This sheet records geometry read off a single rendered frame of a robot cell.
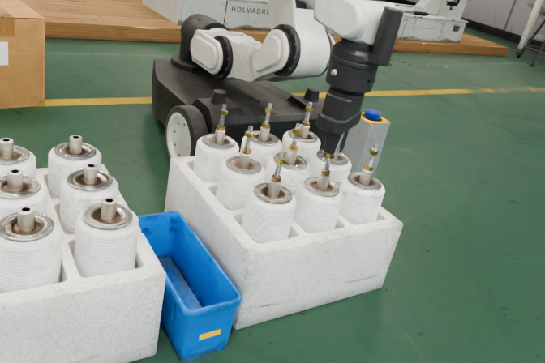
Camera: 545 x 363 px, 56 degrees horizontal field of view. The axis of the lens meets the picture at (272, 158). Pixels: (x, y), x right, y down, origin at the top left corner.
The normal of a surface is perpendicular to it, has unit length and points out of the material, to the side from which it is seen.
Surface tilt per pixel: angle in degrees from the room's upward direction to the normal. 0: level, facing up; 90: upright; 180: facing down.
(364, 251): 90
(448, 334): 0
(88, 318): 90
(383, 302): 0
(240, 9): 90
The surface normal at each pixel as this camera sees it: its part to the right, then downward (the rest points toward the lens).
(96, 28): 0.55, 0.44
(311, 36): 0.53, -0.29
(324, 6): -0.74, 0.15
